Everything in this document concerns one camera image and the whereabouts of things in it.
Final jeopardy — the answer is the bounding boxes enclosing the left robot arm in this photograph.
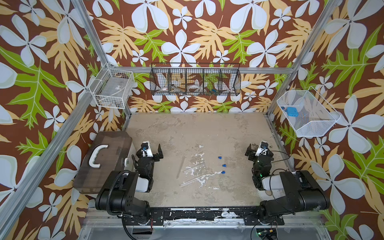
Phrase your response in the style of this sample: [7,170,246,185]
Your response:
[95,141,164,225]

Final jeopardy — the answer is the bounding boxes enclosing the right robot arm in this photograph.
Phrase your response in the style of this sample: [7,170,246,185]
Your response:
[245,142,331,224]

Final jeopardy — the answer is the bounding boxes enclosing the brown plastic case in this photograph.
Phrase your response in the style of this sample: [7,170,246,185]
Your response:
[73,132,136,195]

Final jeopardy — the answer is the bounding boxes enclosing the blue object in basket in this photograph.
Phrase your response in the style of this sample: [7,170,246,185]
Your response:
[285,107,299,118]

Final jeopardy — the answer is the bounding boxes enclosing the white mesh basket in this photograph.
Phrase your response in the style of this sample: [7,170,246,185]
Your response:
[277,87,342,138]

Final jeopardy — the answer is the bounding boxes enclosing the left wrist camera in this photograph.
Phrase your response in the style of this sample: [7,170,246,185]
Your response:
[141,141,153,158]

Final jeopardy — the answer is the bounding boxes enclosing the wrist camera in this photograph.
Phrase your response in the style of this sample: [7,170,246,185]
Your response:
[256,141,269,157]
[141,141,153,158]

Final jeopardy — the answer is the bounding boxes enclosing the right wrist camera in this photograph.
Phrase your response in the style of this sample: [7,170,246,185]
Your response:
[256,141,269,157]

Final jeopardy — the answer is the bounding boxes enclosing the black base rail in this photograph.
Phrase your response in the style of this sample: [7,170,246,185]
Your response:
[124,206,285,227]

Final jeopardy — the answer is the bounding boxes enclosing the white wire basket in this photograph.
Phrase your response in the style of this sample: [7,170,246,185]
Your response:
[90,65,135,109]

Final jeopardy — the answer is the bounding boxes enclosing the black wire basket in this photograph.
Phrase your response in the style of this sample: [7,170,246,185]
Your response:
[149,63,242,96]

